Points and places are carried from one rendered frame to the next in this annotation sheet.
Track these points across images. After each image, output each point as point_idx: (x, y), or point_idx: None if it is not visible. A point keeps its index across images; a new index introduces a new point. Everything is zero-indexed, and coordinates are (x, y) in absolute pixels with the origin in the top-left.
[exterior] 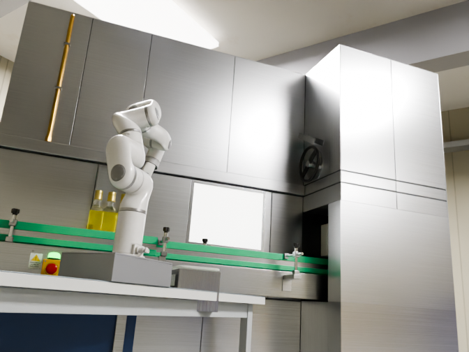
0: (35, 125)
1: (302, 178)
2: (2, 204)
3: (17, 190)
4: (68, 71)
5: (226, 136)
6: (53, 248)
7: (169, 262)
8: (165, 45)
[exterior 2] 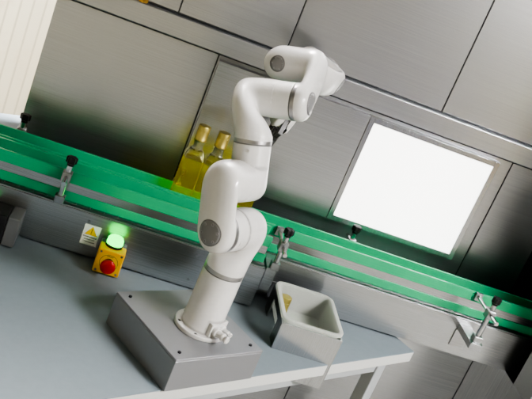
0: None
1: None
2: (61, 93)
3: (85, 74)
4: None
5: (467, 43)
6: (117, 223)
7: (258, 351)
8: None
